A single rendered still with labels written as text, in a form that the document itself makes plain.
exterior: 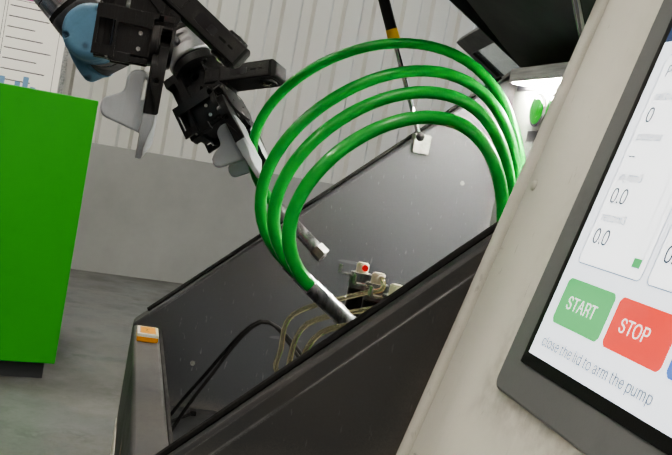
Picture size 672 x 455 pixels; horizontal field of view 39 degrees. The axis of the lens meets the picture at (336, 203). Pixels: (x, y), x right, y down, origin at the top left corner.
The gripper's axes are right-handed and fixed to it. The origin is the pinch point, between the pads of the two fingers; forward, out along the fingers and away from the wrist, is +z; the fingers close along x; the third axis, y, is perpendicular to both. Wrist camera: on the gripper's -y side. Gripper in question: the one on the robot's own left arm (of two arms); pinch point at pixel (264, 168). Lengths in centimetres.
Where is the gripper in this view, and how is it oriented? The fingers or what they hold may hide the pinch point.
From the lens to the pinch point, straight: 129.4
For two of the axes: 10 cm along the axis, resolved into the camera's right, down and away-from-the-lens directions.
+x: -3.5, -2.4, -9.1
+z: 4.3, 8.2, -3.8
